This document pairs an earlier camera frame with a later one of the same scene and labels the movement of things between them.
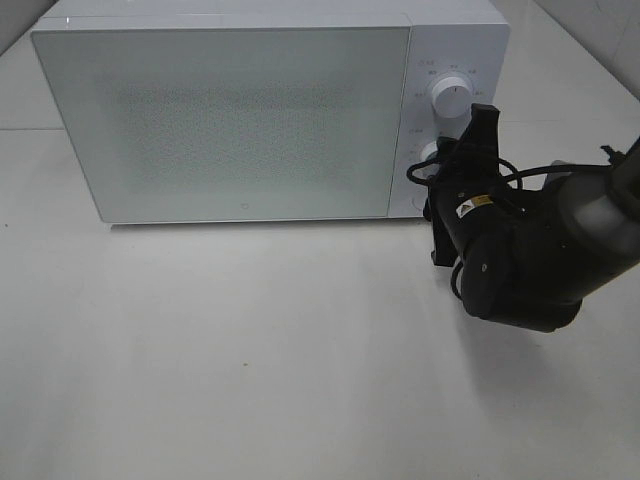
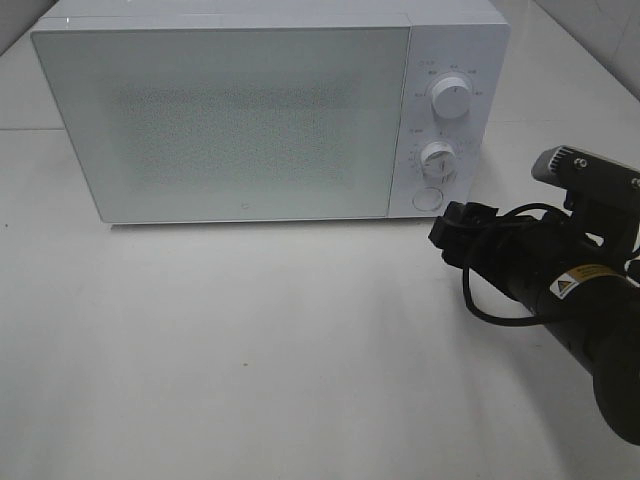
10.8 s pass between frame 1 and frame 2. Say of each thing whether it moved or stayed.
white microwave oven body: stayed
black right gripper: moved
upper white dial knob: stayed
